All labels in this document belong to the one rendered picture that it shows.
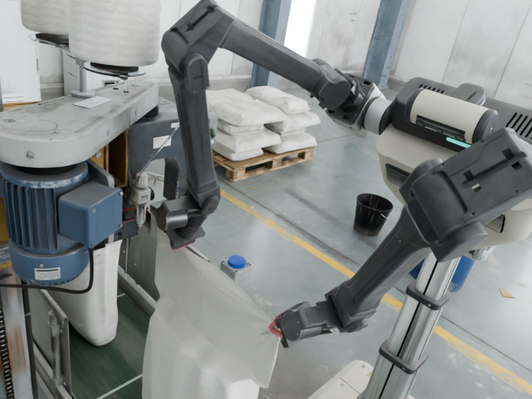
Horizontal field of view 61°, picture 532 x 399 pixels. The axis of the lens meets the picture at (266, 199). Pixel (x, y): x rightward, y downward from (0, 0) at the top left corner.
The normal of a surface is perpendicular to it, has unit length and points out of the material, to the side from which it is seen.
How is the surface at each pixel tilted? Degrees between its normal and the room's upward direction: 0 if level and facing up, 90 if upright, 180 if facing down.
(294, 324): 78
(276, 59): 102
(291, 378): 0
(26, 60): 91
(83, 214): 90
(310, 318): 30
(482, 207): 62
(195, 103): 109
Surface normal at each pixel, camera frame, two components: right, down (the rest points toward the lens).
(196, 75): 0.52, 0.67
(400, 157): -0.32, -0.53
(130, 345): 0.16, -0.88
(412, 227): -0.94, 0.20
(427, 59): -0.69, 0.22
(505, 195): -0.55, -0.22
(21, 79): 0.71, 0.42
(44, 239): 0.22, 0.47
